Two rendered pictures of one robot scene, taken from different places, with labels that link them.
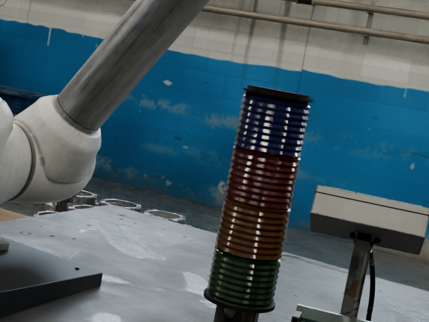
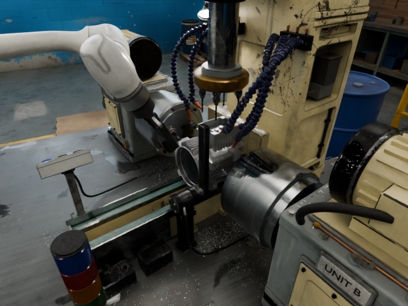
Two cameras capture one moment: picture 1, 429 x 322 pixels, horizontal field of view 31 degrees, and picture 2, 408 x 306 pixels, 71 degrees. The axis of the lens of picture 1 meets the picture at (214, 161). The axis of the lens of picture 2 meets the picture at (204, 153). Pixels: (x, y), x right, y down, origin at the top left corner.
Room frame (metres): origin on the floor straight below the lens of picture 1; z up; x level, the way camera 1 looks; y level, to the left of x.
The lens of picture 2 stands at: (0.28, 0.06, 1.62)
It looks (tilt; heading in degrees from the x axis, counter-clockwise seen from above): 33 degrees down; 311
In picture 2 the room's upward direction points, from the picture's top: straight up
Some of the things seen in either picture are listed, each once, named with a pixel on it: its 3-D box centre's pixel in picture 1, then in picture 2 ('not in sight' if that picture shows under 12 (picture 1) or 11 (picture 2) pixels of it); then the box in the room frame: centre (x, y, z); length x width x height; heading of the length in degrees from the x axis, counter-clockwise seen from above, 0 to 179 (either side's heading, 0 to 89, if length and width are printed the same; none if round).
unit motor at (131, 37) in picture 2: not in sight; (127, 78); (1.47, -0.74, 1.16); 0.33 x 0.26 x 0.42; 167
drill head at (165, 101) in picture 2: not in sight; (163, 118); (1.19, -0.71, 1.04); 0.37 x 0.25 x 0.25; 167
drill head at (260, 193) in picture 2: not in sight; (278, 202); (0.52, -0.56, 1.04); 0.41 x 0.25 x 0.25; 167
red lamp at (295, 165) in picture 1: (262, 176); (78, 268); (0.67, -0.04, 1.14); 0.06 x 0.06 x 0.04
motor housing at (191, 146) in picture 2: not in sight; (209, 158); (0.85, -0.63, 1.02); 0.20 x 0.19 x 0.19; 77
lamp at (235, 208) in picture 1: (253, 226); (84, 283); (0.67, -0.04, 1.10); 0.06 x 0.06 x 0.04
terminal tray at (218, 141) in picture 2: not in sight; (218, 133); (0.84, -0.67, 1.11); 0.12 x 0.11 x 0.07; 77
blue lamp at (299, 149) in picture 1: (271, 125); (72, 253); (0.67, -0.04, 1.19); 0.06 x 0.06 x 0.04
